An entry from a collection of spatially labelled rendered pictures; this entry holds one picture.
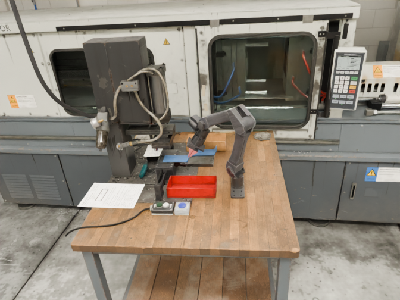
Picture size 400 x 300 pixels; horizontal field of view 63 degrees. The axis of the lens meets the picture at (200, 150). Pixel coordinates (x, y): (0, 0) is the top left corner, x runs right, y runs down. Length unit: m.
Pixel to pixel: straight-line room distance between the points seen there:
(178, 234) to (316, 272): 1.34
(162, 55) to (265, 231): 1.38
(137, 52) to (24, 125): 1.62
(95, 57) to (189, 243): 0.97
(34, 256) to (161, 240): 1.72
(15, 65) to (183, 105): 1.29
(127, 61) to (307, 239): 1.94
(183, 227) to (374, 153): 1.57
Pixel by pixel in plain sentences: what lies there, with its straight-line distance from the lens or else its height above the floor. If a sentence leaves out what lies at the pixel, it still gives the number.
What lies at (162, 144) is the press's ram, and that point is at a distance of 1.71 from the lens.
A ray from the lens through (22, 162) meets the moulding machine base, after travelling 3.23.
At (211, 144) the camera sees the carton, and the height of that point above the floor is 0.95.
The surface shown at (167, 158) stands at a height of 0.99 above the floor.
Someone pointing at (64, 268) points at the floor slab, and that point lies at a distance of 2.82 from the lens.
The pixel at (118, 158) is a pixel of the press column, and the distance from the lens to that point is 1.88.
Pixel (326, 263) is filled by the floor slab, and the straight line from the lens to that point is 2.65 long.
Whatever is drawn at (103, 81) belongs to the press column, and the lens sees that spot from 1.71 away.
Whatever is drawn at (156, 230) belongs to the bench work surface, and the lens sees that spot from 1.52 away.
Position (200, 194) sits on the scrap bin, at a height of 0.92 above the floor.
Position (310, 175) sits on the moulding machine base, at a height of 0.51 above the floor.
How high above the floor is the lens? 1.91
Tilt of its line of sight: 29 degrees down
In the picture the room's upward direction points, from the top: 4 degrees counter-clockwise
